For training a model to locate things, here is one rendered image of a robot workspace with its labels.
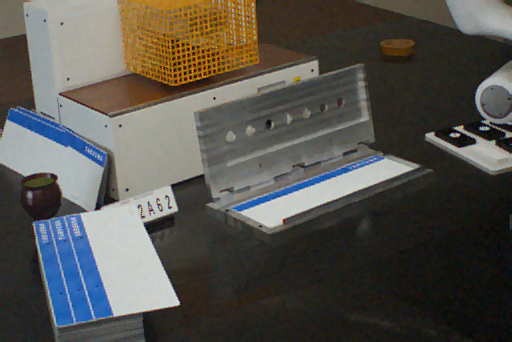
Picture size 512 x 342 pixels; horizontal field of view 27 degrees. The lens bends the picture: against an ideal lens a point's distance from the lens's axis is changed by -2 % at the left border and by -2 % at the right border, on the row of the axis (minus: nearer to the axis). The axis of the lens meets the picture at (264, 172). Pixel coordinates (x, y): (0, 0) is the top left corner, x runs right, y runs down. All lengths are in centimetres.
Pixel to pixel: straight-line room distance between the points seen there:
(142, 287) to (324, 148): 74
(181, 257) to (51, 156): 51
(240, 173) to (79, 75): 45
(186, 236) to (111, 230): 23
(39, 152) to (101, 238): 61
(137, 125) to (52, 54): 27
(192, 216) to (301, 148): 28
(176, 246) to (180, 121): 34
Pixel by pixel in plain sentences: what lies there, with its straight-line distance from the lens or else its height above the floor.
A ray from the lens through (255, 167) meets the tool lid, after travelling 216.
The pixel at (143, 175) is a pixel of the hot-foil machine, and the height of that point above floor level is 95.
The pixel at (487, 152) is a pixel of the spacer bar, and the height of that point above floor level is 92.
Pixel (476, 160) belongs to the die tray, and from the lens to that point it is 235.
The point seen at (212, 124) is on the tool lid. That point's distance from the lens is 209.
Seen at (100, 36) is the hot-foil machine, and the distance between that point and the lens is 237.
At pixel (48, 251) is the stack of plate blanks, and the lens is 182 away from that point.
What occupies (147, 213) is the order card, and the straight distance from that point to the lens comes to 210.
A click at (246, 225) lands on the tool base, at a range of 204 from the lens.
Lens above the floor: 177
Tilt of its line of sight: 22 degrees down
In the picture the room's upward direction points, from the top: 3 degrees counter-clockwise
